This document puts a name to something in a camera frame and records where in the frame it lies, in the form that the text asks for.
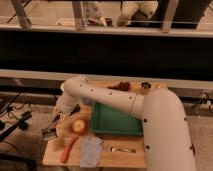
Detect black handled brush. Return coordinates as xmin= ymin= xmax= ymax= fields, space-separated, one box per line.
xmin=42 ymin=105 xmax=80 ymax=141

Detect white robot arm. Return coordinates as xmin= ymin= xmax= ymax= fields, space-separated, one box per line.
xmin=56 ymin=75 xmax=196 ymax=171

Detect bunch of dark grapes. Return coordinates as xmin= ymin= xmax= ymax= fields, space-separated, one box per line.
xmin=108 ymin=82 xmax=131 ymax=91

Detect green plastic tray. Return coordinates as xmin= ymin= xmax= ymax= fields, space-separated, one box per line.
xmin=90 ymin=102 xmax=143 ymax=136

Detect small metal cup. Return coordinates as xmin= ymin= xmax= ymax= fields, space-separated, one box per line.
xmin=141 ymin=82 xmax=151 ymax=90

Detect apple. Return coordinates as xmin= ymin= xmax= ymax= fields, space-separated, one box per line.
xmin=72 ymin=120 xmax=86 ymax=134

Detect silver fork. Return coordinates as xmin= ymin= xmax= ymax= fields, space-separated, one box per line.
xmin=109 ymin=147 xmax=136 ymax=153

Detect grey folded cloth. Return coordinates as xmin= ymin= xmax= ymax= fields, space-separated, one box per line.
xmin=80 ymin=137 xmax=102 ymax=168

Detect orange carrot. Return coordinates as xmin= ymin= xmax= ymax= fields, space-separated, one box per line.
xmin=60 ymin=137 xmax=78 ymax=163

